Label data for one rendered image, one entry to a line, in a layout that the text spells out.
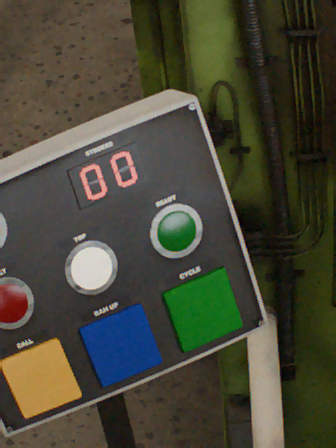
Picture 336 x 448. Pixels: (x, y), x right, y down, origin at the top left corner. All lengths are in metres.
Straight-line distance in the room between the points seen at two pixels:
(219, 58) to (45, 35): 1.98
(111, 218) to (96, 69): 1.99
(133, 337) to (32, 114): 1.89
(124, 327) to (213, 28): 0.38
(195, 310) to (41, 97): 1.93
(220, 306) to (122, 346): 0.12
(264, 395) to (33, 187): 0.59
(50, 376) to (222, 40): 0.46
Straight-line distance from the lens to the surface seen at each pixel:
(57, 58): 3.41
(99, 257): 1.37
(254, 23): 1.50
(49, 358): 1.38
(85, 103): 3.24
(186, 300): 1.41
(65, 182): 1.35
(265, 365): 1.83
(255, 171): 1.69
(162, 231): 1.39
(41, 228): 1.35
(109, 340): 1.39
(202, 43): 1.54
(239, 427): 2.06
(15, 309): 1.36
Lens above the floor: 2.10
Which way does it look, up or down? 47 degrees down
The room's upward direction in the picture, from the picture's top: 8 degrees counter-clockwise
